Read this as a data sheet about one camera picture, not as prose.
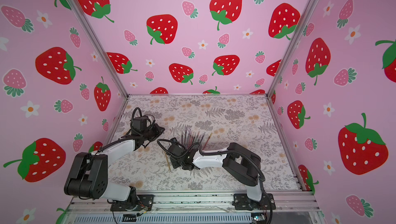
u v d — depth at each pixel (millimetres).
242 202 734
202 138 978
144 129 750
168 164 863
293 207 732
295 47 912
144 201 749
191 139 973
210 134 987
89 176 435
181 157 649
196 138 978
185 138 976
